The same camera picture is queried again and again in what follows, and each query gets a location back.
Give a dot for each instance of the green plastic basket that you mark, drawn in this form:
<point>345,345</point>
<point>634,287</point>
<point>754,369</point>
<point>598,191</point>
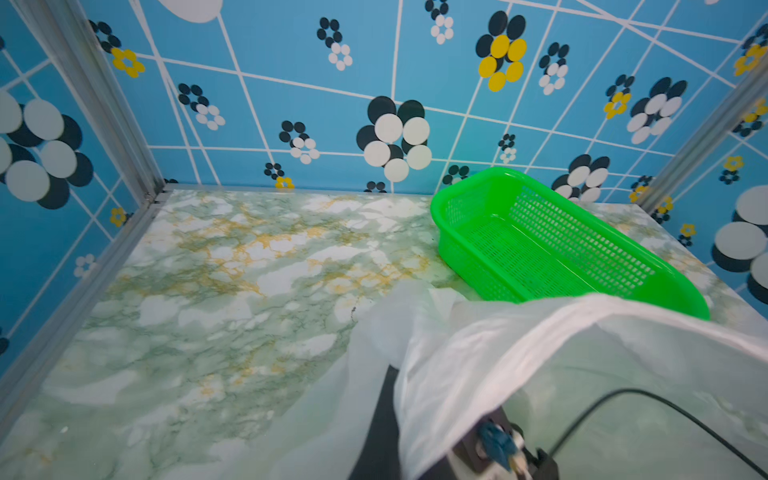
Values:
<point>510,238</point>

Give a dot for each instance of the white plastic bag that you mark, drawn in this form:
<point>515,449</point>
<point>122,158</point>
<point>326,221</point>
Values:
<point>609,388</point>

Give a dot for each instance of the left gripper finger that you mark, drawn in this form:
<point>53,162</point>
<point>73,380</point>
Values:
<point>379,458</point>

